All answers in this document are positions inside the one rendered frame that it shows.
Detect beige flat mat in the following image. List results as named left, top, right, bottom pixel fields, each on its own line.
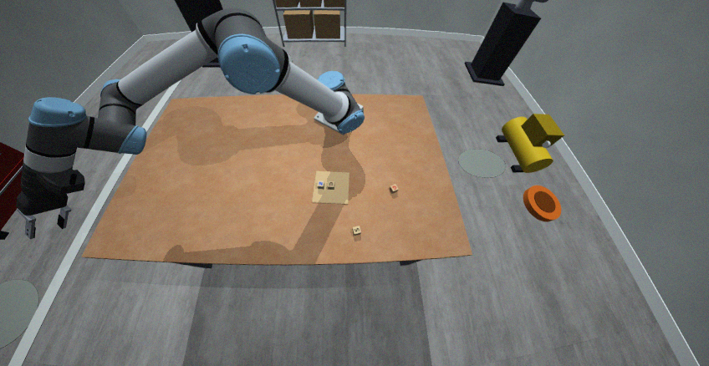
left=312, top=171, right=349, bottom=204

